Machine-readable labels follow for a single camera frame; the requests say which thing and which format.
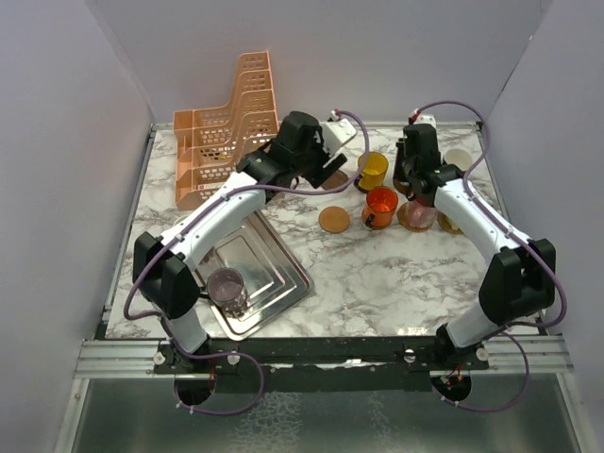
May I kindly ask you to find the brown ringed wooden saucer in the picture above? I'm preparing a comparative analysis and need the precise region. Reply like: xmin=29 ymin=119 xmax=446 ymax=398
xmin=393 ymin=174 xmax=410 ymax=195

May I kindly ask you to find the white cup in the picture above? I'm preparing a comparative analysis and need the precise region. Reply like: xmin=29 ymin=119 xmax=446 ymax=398
xmin=444 ymin=148 xmax=474 ymax=172

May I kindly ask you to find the yellow black mug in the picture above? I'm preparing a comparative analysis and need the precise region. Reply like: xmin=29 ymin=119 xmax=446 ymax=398
xmin=354 ymin=151 xmax=389 ymax=192

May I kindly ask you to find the pink maroon mug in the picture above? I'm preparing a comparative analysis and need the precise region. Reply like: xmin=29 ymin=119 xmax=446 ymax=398
xmin=404 ymin=200 xmax=438 ymax=230

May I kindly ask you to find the dark walnut coaster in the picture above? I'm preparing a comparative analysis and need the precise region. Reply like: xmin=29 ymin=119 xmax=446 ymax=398
xmin=322 ymin=170 xmax=348 ymax=191

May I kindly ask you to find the woven rattan coaster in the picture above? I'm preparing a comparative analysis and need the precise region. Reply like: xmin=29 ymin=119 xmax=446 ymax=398
xmin=397 ymin=202 xmax=429 ymax=232
xmin=437 ymin=212 xmax=463 ymax=235

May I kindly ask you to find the orange metallic cup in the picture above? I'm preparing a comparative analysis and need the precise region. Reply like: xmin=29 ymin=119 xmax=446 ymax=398
xmin=361 ymin=186 xmax=398 ymax=229

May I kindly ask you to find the light beech wooden coaster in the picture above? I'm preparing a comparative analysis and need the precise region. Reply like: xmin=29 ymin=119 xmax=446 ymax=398
xmin=318 ymin=206 xmax=350 ymax=234

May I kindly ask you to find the purple glass cup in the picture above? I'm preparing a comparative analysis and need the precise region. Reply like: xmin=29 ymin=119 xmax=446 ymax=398
xmin=207 ymin=268 xmax=248 ymax=316

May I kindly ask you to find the dark brown wooden coaster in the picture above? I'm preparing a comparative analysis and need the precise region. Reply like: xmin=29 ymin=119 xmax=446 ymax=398
xmin=354 ymin=182 xmax=369 ymax=193

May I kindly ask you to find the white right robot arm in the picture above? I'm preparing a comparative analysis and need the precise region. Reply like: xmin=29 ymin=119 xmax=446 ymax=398
xmin=396 ymin=124 xmax=556 ymax=369

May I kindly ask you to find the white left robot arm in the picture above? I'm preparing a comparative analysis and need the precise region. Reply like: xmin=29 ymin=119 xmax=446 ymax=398
xmin=132 ymin=110 xmax=356 ymax=373

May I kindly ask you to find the peach plastic file organizer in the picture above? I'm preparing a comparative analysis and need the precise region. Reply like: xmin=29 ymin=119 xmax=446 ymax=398
xmin=173 ymin=51 xmax=278 ymax=211

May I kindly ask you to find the silver metal tray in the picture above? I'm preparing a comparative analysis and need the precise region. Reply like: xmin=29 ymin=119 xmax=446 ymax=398
xmin=195 ymin=211 xmax=313 ymax=341

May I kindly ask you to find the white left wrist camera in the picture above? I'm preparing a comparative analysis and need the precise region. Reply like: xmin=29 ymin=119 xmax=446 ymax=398
xmin=320 ymin=118 xmax=357 ymax=156

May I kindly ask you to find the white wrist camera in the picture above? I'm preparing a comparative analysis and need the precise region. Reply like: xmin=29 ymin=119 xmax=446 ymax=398
xmin=414 ymin=113 xmax=437 ymax=128
xmin=320 ymin=118 xmax=357 ymax=156

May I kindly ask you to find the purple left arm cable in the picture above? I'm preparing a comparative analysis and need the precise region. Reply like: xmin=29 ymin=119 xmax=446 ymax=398
xmin=123 ymin=109 xmax=370 ymax=416

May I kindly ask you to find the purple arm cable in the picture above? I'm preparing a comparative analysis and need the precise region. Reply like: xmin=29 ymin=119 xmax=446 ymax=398
xmin=123 ymin=109 xmax=370 ymax=416
xmin=408 ymin=99 xmax=567 ymax=414

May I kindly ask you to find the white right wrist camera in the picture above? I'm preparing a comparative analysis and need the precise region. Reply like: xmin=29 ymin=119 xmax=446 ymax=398
xmin=414 ymin=113 xmax=437 ymax=128

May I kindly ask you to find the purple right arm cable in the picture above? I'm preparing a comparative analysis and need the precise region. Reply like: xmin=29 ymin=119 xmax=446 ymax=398
xmin=408 ymin=99 xmax=567 ymax=414

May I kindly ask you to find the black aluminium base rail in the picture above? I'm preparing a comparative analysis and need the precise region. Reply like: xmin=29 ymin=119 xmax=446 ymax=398
xmin=75 ymin=335 xmax=573 ymax=394

